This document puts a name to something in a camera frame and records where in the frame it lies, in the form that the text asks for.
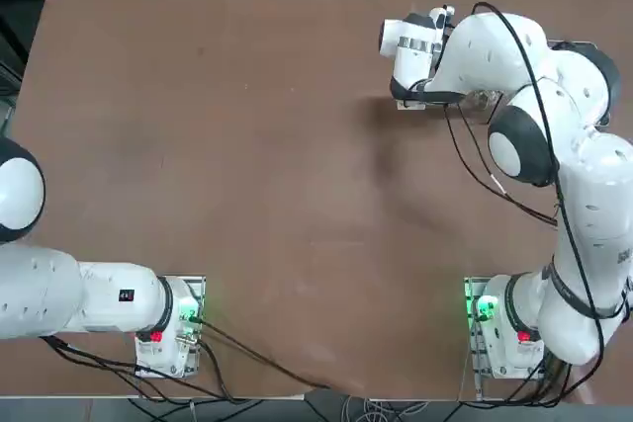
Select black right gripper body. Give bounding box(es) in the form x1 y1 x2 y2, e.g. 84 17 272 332
404 13 440 37

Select glass alcohol lamp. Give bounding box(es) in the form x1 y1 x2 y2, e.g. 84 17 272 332
464 89 501 112

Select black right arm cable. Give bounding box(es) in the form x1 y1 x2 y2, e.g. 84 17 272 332
442 0 609 383

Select black left arm base cable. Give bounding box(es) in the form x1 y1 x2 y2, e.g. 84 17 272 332
42 315 347 402

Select black right arm base cables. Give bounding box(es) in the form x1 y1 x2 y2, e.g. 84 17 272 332
501 342 588 409

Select white cable bundle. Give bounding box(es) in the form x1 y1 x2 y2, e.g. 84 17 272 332
340 394 427 422

